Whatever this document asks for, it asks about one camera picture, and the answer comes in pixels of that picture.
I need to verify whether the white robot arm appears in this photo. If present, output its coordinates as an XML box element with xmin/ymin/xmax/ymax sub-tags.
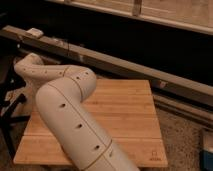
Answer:
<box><xmin>14</xmin><ymin>53</ymin><xmax>139</xmax><ymax>171</ymax></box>

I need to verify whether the wooden cutting board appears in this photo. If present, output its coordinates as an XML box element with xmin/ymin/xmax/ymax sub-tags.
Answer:
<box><xmin>14</xmin><ymin>79</ymin><xmax>168</xmax><ymax>168</ymax></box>

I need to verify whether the long wooden beam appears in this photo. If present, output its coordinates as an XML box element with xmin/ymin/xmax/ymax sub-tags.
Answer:
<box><xmin>0</xmin><ymin>25</ymin><xmax>213</xmax><ymax>107</ymax></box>

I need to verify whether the small white box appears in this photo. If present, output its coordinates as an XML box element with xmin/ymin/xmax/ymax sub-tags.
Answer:
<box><xmin>26</xmin><ymin>28</ymin><xmax>43</xmax><ymax>38</ymax></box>

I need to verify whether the black tripod stand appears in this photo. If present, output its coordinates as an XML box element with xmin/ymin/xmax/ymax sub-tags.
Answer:
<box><xmin>0</xmin><ymin>56</ymin><xmax>30</xmax><ymax>158</ymax></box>

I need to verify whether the wooden shelf ledge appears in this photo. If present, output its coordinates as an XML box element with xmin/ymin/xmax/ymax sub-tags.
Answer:
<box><xmin>47</xmin><ymin>0</ymin><xmax>213</xmax><ymax>36</ymax></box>

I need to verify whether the blue plastic bin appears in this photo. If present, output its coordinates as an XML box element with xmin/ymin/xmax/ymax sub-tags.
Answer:
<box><xmin>199</xmin><ymin>129</ymin><xmax>213</xmax><ymax>171</ymax></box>

